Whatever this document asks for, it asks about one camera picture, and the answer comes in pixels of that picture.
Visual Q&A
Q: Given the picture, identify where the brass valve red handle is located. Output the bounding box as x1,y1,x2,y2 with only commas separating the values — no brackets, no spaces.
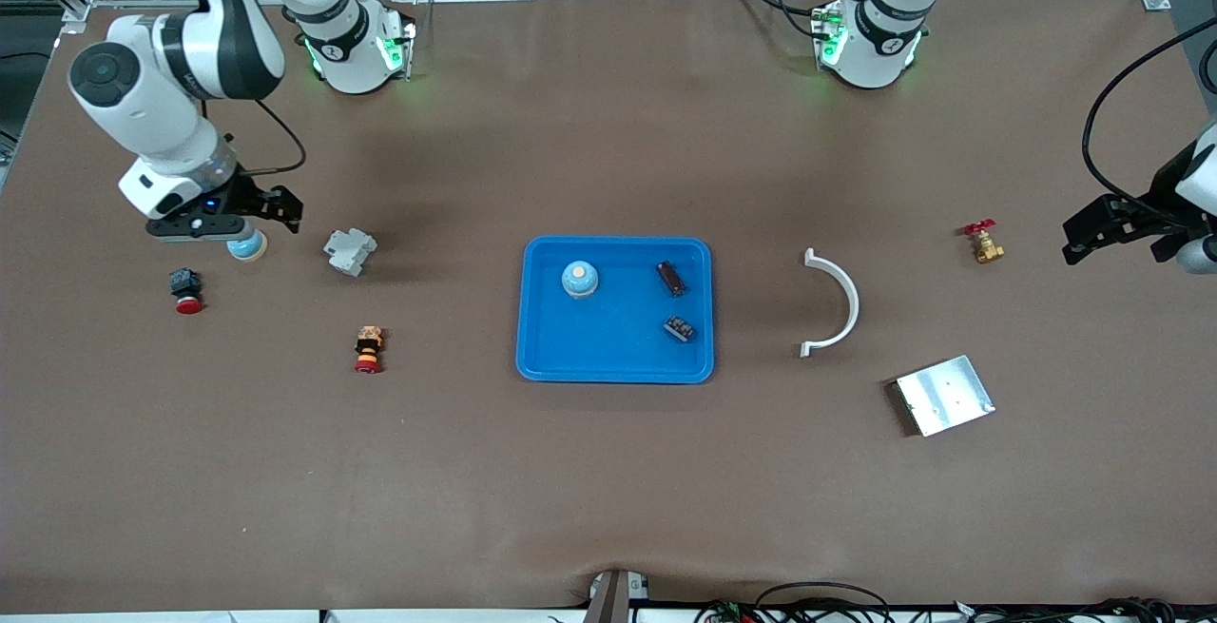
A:
961,219,1006,265

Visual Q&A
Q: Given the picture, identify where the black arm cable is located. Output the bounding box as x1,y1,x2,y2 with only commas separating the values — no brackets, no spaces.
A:
1084,19,1217,220
255,100,307,175

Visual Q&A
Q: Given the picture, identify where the black looped cable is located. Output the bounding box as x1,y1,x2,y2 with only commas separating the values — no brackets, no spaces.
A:
754,581,893,623

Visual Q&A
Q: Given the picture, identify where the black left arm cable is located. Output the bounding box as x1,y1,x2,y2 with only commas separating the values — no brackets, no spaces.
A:
1084,19,1217,220

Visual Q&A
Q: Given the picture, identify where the blue plastic tray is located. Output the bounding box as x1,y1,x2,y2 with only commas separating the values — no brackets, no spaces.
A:
515,235,715,385

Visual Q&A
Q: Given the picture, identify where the grey table clamp bracket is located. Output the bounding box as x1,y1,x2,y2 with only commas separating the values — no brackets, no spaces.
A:
583,570,653,623

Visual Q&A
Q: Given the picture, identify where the silver metal plate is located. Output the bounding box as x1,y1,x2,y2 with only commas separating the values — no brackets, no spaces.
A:
889,354,997,438

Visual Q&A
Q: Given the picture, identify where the black cable bundle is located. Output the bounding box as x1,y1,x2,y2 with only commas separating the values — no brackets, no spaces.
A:
956,596,1217,623

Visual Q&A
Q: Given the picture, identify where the brown table mat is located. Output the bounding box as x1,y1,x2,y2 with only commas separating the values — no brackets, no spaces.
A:
0,0,1217,616

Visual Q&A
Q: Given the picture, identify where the red mushroom push button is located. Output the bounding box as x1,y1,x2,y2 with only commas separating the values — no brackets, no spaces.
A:
169,267,204,316

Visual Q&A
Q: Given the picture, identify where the red orange emergency stop button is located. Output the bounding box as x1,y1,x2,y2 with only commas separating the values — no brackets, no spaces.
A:
354,324,385,376

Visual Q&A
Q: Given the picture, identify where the white circuit breaker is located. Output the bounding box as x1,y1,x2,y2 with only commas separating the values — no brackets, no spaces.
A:
322,227,379,279

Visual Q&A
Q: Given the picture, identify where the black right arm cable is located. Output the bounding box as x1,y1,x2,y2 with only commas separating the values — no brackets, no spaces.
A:
255,100,307,175

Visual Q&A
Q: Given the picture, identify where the white curved plastic bracket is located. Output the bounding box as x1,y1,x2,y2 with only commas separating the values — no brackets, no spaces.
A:
799,247,861,359

